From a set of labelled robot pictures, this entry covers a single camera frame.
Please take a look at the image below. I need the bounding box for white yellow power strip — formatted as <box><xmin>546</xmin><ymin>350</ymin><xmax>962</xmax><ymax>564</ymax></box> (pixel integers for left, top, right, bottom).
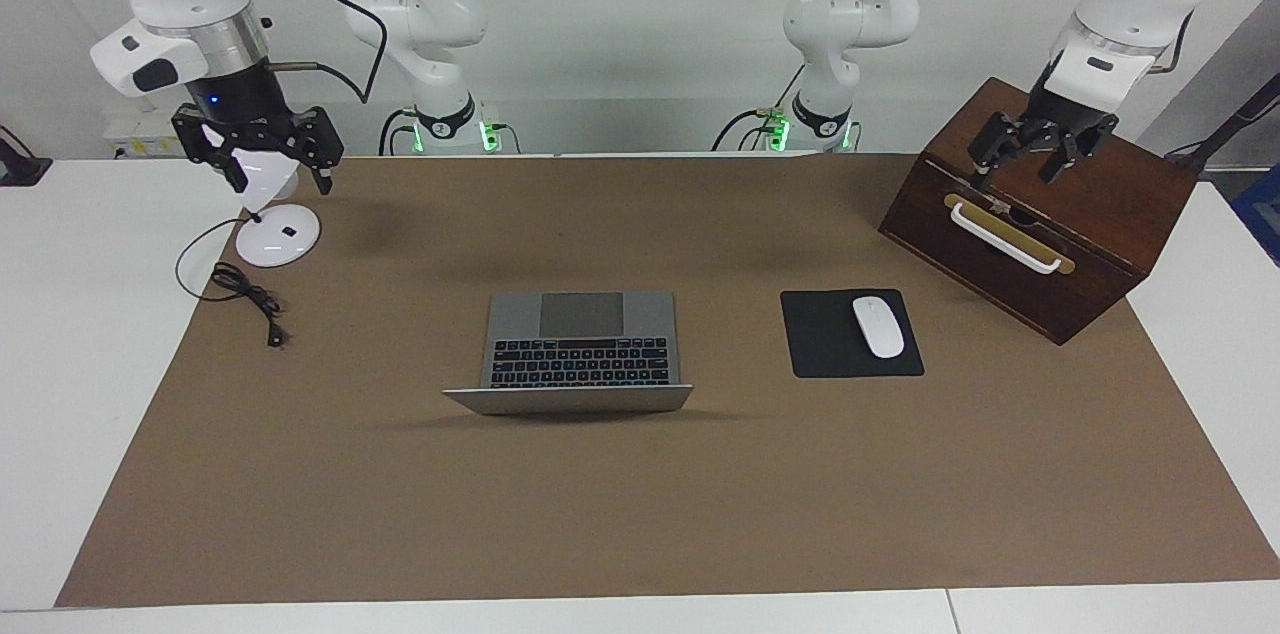
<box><xmin>103</xmin><ymin>109</ymin><xmax>186</xmax><ymax>160</ymax></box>

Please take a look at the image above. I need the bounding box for silver apple laptop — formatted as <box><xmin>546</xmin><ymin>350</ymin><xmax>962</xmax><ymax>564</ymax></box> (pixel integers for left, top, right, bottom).
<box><xmin>442</xmin><ymin>290</ymin><xmax>694</xmax><ymax>417</ymax></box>

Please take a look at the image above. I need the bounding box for black slanted stand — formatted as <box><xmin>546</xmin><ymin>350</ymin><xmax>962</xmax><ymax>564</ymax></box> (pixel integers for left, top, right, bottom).
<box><xmin>1165</xmin><ymin>74</ymin><xmax>1280</xmax><ymax>177</ymax></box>

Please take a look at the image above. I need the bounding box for black clamp mount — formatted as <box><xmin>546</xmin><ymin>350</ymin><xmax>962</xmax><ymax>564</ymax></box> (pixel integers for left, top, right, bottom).
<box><xmin>0</xmin><ymin>126</ymin><xmax>53</xmax><ymax>187</ymax></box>

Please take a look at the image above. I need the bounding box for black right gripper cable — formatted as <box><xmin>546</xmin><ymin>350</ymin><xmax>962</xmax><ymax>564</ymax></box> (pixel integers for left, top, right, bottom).
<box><xmin>228</xmin><ymin>0</ymin><xmax>391</xmax><ymax>105</ymax></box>

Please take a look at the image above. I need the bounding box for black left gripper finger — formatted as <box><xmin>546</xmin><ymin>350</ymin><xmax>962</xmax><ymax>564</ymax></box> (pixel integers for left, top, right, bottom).
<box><xmin>1040</xmin><ymin>114</ymin><xmax>1119</xmax><ymax>183</ymax></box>
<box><xmin>967</xmin><ymin>112</ymin><xmax>1026</xmax><ymax>190</ymax></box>

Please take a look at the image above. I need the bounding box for black arm base cable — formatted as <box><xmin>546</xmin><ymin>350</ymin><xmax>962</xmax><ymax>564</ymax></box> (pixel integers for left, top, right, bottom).
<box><xmin>377</xmin><ymin>108</ymin><xmax>421</xmax><ymax>156</ymax></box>
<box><xmin>711</xmin><ymin>62</ymin><xmax>811</xmax><ymax>153</ymax></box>

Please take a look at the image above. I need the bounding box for black right arm base cable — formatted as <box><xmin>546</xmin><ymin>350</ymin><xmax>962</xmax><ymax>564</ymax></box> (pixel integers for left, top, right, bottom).
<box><xmin>377</xmin><ymin>108</ymin><xmax>421</xmax><ymax>156</ymax></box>

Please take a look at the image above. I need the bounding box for brown table mat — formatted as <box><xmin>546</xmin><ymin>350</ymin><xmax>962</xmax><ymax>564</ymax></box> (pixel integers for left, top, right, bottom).
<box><xmin>55</xmin><ymin>154</ymin><xmax>1280</xmax><ymax>608</ymax></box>

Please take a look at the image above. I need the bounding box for white computer mouse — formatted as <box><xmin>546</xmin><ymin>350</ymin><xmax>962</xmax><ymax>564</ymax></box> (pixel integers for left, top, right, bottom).
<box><xmin>851</xmin><ymin>296</ymin><xmax>906</xmax><ymax>360</ymax></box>

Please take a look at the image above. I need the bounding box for black lamp power cable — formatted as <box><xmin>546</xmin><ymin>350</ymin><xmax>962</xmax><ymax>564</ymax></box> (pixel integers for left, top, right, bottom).
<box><xmin>175</xmin><ymin>217</ymin><xmax>291</xmax><ymax>349</ymax></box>

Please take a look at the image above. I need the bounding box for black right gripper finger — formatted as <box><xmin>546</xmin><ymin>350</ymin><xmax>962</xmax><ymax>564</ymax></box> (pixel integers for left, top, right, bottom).
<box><xmin>295</xmin><ymin>107</ymin><xmax>346</xmax><ymax>197</ymax></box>
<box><xmin>172</xmin><ymin>109</ymin><xmax>249</xmax><ymax>193</ymax></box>

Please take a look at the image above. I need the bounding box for white desk lamp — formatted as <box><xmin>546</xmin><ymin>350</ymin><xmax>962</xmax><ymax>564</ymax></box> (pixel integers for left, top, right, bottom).
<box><xmin>200</xmin><ymin>122</ymin><xmax>322</xmax><ymax>268</ymax></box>

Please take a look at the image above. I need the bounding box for blue crate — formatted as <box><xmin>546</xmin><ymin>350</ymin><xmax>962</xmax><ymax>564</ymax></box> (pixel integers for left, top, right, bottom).
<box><xmin>1232</xmin><ymin>164</ymin><xmax>1280</xmax><ymax>267</ymax></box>

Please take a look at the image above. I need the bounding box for dark brown wooden box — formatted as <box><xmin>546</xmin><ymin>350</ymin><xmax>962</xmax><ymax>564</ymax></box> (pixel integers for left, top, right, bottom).
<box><xmin>878</xmin><ymin>77</ymin><xmax>1198</xmax><ymax>346</ymax></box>

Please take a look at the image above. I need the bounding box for brass box handle plate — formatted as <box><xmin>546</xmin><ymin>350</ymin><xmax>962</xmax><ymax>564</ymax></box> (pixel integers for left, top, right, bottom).
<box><xmin>943</xmin><ymin>193</ymin><xmax>1076</xmax><ymax>276</ymax></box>

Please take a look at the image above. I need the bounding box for black mouse pad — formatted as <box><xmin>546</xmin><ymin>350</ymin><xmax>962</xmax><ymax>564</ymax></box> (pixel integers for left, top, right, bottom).
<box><xmin>780</xmin><ymin>289</ymin><xmax>926</xmax><ymax>380</ymax></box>

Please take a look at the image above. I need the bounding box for white box handle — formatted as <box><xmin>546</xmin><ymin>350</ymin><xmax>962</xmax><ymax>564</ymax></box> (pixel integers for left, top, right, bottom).
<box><xmin>948</xmin><ymin>202</ymin><xmax>1063</xmax><ymax>275</ymax></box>

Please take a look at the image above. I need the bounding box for black left arm base cable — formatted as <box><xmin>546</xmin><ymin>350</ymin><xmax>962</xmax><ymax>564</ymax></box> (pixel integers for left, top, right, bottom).
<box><xmin>711</xmin><ymin>62</ymin><xmax>811</xmax><ymax>153</ymax></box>

